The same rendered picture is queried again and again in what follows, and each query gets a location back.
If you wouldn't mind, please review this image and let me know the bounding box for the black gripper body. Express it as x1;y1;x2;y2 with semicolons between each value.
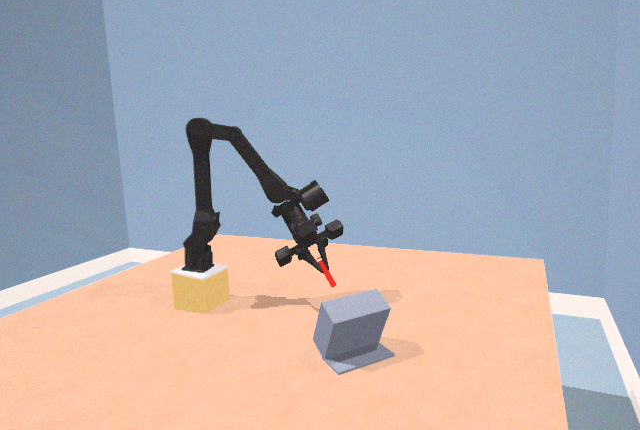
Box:
274;214;344;267

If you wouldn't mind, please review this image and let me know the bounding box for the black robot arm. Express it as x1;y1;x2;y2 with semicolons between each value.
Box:
181;118;330;273

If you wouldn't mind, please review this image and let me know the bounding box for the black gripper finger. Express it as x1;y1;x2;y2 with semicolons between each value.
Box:
297;247;323;274
317;237;329;270

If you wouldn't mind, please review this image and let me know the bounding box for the red peg with white band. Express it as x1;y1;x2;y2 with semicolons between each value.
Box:
316;257;337;288

